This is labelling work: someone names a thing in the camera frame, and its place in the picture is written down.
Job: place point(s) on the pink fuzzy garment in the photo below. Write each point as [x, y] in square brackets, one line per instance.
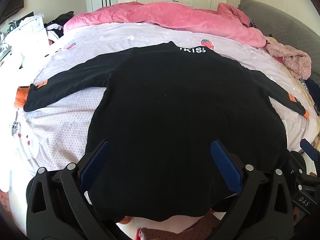
[295, 60]

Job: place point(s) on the colourful printed cloth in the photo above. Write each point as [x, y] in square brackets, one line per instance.
[250, 21]

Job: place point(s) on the pink duvet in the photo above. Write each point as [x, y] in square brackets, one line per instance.
[175, 17]

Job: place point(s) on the dark clothes pile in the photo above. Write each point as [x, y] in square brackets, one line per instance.
[60, 20]

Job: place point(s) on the maroon dotted pants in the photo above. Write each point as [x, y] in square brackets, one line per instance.
[175, 230]

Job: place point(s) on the black television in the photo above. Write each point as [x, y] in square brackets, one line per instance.
[10, 5]

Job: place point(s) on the dark blue cloth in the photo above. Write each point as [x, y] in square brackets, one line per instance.
[313, 87]

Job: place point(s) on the lilac strawberry print bed sheet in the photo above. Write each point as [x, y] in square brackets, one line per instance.
[62, 120]

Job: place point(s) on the grey quilted headboard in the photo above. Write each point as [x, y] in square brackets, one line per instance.
[287, 30]

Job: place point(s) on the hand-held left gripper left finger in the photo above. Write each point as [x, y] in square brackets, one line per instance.
[96, 162]

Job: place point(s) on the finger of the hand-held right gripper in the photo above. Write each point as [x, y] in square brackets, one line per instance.
[310, 149]

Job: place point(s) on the white dresser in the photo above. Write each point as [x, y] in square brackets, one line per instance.
[32, 35]

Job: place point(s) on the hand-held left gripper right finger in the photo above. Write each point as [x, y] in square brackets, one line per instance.
[225, 166]

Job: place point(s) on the black sweater with orange cuffs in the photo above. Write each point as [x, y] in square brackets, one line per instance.
[175, 105]

